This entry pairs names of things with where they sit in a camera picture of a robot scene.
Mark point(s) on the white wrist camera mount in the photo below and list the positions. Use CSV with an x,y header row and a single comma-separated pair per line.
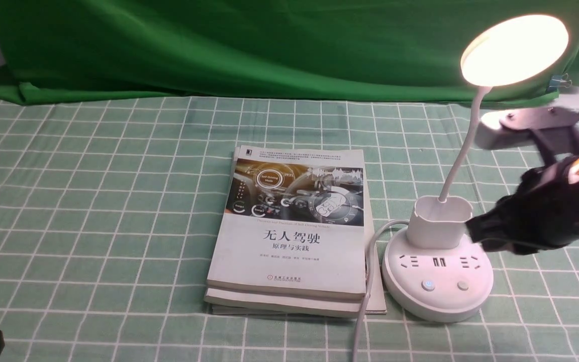
x,y
552,130

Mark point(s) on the green backdrop cloth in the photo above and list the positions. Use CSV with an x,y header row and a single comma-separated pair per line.
x,y
362,51

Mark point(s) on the green checked tablecloth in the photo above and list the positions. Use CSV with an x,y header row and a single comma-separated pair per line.
x,y
109,212

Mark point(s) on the self-driving book, top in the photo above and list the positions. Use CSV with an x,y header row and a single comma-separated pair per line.
x,y
289,241

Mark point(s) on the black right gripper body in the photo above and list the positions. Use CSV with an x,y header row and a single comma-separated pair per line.
x,y
543,213

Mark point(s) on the blue binder clip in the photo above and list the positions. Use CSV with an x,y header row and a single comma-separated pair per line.
x,y
559,81

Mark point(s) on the white desk lamp with sockets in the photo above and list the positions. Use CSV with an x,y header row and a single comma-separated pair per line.
x,y
432,268

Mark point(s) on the lower book under stack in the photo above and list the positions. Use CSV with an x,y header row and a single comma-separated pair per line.
x,y
289,306

